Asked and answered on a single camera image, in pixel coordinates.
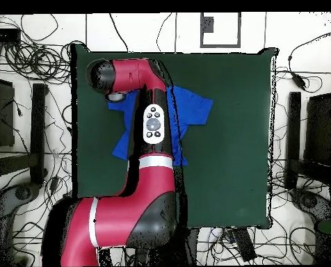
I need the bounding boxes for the blue shirt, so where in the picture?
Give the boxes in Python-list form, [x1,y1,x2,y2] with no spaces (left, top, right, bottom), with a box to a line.
[107,84,214,167]

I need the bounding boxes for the black flat device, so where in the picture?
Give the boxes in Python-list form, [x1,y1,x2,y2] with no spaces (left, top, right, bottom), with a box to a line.
[0,28,22,44]

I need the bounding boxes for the dark green tablecloth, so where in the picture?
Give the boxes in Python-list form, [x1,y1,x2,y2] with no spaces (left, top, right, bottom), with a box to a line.
[70,43,279,230]

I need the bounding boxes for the black power strip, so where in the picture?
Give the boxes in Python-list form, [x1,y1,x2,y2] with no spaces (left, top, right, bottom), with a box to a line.
[231,227,257,263]

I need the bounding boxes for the black power adapter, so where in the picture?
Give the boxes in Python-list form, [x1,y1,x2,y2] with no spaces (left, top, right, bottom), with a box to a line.
[291,71,307,91]

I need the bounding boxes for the grey caster stand base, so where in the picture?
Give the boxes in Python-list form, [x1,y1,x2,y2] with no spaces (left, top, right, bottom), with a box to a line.
[0,181,42,266]
[289,187,331,223]

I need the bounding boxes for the black box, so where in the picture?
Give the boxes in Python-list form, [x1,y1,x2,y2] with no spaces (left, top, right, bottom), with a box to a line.
[303,92,331,168]
[0,76,15,148]

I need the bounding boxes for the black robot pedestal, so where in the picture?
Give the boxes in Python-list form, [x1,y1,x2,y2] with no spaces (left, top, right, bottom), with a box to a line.
[179,227,200,266]

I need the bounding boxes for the grey square frame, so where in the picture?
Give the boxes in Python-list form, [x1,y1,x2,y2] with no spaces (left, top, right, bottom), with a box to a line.
[200,12,242,49]

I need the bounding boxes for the black stand frame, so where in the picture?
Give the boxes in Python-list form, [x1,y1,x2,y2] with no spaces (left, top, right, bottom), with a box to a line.
[0,83,49,185]
[285,91,331,190]

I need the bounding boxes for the coiled black cables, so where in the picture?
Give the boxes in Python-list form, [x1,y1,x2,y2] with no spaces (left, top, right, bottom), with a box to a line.
[3,40,72,85]

